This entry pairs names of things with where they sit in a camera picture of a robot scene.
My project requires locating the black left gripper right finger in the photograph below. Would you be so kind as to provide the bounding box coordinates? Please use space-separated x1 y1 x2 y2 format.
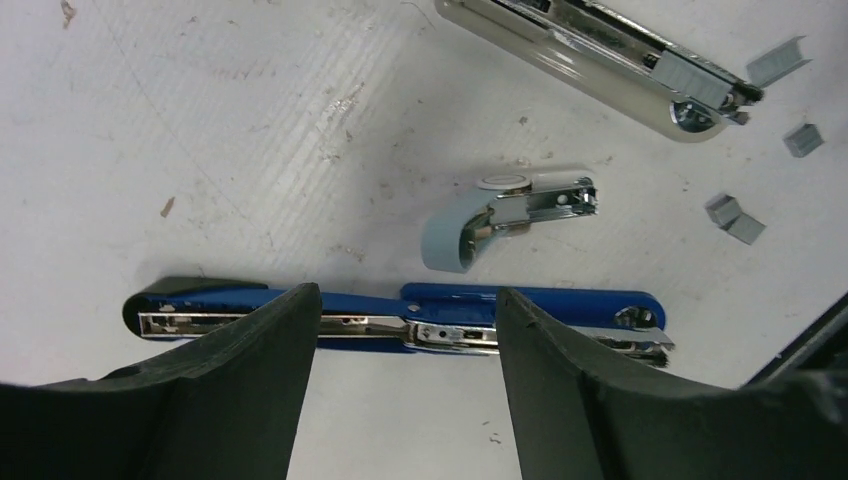
496 289 847 479

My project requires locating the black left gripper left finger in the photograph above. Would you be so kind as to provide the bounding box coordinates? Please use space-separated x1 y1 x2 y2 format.
1 283 322 479

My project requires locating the blue stapler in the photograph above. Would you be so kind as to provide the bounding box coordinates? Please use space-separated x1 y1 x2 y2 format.
122 277 675 368

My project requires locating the light blue staple box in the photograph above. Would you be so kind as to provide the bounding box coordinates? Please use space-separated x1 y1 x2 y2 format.
420 169 598 274

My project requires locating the silver black stapler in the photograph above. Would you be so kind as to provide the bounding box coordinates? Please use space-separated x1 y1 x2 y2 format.
435 0 764 143

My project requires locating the tiny grey staple fragment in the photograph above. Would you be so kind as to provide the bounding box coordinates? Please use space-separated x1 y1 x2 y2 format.
783 123 825 158

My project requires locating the small grey staple piece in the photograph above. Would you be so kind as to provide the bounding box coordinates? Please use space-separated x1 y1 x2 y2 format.
704 193 766 245

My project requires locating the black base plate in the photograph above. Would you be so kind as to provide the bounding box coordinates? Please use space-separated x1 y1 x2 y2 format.
747 294 847 385

